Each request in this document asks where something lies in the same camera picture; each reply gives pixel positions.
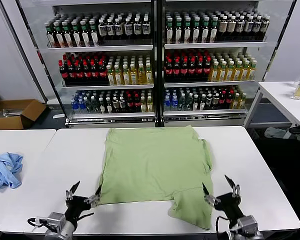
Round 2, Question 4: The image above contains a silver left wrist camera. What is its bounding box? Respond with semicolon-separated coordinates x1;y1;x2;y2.
46;212;66;228

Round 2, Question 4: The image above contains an open cardboard box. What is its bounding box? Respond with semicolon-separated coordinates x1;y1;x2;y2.
0;98;48;130

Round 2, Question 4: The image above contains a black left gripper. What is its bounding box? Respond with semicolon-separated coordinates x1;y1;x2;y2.
64;180;103;225

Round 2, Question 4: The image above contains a glass-door beverage display cabinet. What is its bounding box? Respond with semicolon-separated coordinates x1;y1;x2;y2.
159;0;298;128
1;0;163;130

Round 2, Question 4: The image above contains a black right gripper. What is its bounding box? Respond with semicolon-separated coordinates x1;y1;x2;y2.
201;174;245;222

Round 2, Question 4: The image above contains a white-cap beige-label drink bottle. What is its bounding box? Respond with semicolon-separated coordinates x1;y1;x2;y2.
218;15;229;41
227;15;237;41

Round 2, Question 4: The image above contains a grey metal parts bundle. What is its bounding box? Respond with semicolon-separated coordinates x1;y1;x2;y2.
1;107;24;117

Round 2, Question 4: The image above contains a grey crumpled cloth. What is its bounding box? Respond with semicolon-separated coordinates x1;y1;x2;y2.
264;126;287;140

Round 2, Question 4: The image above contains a small teal water bottle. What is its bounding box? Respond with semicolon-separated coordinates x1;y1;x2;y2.
91;97;100;113
84;97;93;113
178;93;186;111
185;93;193;111

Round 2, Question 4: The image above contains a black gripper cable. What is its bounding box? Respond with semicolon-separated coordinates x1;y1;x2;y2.
77;212;95;222
215;216;231;235

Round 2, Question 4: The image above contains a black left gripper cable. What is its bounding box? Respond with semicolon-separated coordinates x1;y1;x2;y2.
77;212;95;222

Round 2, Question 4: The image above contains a white-cap dark-label drink bottle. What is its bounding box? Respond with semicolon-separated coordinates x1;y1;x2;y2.
244;15;255;41
114;17;124;40
141;15;152;39
124;17;134;39
236;15;246;41
106;18;116;40
97;18;108;40
261;14;271;40
133;16;143;39
252;15;263;40

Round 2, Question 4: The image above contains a green-cap white-label tea bottle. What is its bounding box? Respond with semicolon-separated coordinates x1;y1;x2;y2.
79;20;91;48
53;21;65;48
201;16;211;44
209;16;220;43
174;16;184;44
183;16;193;44
71;20;82;48
88;19;100;47
45;21;56;48
192;16;202;44
164;16;175;44
61;21;74;48

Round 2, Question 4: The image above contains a small grey-label drink bottle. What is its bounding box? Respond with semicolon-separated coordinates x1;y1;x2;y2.
205;92;214;111
212;92;221;110
111;95;120;113
118;95;127;113

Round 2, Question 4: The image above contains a small red-cap cola bottle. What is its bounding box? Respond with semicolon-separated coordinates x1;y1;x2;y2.
226;89;235;110
132;94;141;113
126;94;134;113
219;90;228;110

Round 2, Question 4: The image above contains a crumpled light blue shirt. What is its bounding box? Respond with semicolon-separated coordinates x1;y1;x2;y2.
0;151;25;193

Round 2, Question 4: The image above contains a small yellow tea bottle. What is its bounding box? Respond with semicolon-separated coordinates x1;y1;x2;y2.
232;92;241;110
146;95;154;113
139;95;148;113
239;92;248;109

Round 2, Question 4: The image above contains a white side table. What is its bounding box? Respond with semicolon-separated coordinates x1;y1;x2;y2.
242;81;300;140

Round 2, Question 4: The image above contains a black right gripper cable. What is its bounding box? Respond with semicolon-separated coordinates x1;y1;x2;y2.
215;216;231;235

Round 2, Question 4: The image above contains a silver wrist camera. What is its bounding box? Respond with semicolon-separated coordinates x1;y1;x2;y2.
237;216;259;233
46;212;66;228

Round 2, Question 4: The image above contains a green polo shirt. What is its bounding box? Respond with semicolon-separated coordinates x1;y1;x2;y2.
96;125;214;230

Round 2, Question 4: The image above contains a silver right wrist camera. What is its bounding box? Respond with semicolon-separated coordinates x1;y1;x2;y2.
237;216;259;233

